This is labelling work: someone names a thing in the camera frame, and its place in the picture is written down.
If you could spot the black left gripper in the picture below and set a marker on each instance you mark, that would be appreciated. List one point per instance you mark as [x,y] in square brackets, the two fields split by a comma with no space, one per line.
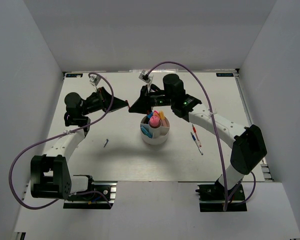
[105,101]

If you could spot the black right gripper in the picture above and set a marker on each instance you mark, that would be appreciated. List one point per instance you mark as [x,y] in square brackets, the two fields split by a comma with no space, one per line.
[143,104]

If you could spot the black highlighter blue cap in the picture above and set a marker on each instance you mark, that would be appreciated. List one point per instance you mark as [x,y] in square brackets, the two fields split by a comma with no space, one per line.
[150,116]

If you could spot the grey highlighter orange cap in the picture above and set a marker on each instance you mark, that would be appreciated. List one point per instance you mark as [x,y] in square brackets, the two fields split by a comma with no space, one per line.
[156,114]

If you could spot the pink capped highlighter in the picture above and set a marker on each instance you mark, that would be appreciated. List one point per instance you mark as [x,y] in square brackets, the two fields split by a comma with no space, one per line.
[154,122]

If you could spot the yellow capped orange highlighter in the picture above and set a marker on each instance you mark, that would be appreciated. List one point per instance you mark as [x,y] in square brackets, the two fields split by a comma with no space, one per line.
[162,116]

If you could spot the blue transparent highlighter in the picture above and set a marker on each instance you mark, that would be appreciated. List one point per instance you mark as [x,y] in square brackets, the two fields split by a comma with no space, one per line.
[146,132]

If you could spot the red gel pen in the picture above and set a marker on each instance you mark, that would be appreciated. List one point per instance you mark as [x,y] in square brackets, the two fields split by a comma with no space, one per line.
[196,135]

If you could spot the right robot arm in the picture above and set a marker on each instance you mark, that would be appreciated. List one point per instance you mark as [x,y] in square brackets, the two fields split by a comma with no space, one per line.
[247,143]

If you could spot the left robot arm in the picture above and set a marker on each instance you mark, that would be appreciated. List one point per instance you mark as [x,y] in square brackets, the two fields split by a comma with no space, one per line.
[49,173]

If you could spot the white round pen holder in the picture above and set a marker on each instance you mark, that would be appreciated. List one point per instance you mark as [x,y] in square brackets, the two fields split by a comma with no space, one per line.
[159,135]

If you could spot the blue gel pen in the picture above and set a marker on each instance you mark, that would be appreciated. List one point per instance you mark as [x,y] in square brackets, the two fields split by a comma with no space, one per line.
[196,143]

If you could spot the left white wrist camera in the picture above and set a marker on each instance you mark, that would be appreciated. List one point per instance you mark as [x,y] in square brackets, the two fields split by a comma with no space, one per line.
[94,79]

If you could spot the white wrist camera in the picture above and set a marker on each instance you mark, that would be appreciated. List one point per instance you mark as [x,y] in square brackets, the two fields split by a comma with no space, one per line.
[94,79]
[145,77]

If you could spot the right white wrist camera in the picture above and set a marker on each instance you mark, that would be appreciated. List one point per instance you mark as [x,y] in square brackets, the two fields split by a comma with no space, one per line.
[145,77]

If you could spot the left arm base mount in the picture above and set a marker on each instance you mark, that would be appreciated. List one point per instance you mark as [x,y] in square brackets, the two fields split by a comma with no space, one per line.
[99,196]

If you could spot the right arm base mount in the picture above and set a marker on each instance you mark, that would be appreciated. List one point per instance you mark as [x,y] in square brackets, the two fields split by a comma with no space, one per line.
[212,201]

